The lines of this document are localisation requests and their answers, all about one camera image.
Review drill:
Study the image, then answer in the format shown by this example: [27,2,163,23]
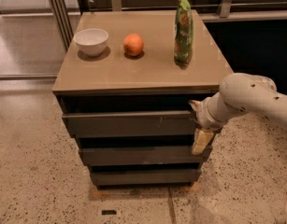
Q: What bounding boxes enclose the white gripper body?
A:
[195,97,226,132]

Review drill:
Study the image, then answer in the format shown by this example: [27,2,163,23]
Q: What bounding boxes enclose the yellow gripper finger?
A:
[192,129,215,155]
[189,100,201,113]

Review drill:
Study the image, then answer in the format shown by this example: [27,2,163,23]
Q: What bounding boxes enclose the grey top drawer front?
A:
[63,110,195,138]

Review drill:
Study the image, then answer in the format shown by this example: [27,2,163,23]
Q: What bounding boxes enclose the grey drawer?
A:
[91,169,201,186]
[63,110,195,138]
[79,145,212,166]

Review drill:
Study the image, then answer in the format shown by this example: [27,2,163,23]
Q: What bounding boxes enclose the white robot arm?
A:
[189,73,287,155]

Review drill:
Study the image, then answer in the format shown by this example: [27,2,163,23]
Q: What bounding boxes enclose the grey middle drawer front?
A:
[79,145,212,166]

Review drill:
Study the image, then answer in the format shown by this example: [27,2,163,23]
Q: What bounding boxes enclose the grey bottom drawer front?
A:
[91,169,201,186]

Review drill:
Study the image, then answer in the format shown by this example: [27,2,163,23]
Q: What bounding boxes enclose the grey drawer cabinet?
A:
[51,9,235,190]

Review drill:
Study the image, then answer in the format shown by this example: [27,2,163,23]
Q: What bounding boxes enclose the green snack bag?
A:
[174,0,194,64]

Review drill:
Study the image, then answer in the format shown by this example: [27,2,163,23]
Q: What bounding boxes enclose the orange fruit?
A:
[123,34,144,57]

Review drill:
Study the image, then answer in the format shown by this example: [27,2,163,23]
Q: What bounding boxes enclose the white ceramic bowl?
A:
[73,28,108,57]

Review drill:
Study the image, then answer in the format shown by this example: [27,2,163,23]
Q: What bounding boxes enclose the black floor tag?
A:
[102,210,117,216]

